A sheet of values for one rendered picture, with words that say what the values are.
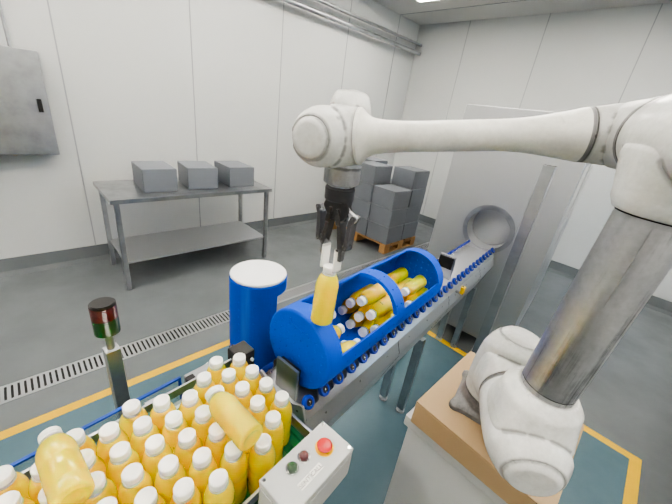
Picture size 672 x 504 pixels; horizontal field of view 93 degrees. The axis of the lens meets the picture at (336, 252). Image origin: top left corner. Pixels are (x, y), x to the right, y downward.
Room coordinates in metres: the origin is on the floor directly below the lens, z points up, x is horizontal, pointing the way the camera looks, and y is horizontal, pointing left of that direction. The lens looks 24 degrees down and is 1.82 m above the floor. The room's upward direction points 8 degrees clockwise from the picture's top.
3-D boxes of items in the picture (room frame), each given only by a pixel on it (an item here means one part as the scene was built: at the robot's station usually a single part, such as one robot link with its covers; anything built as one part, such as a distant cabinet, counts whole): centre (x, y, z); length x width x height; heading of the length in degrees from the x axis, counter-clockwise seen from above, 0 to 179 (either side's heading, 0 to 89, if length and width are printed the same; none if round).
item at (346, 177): (0.79, 0.01, 1.68); 0.09 x 0.09 x 0.06
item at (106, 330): (0.70, 0.62, 1.18); 0.06 x 0.06 x 0.05
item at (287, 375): (0.79, 0.10, 0.99); 0.10 x 0.02 x 0.12; 53
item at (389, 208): (4.97, -0.53, 0.59); 1.20 x 0.80 x 1.19; 47
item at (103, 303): (0.70, 0.62, 1.18); 0.06 x 0.06 x 0.16
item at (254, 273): (1.39, 0.37, 1.03); 0.28 x 0.28 x 0.01
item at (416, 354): (1.59, -0.59, 0.31); 0.06 x 0.06 x 0.63; 53
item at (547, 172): (1.78, -1.06, 0.85); 0.06 x 0.06 x 1.70; 53
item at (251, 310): (1.39, 0.37, 0.59); 0.28 x 0.28 x 0.88
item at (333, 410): (1.63, -0.53, 0.79); 2.17 x 0.29 x 0.34; 143
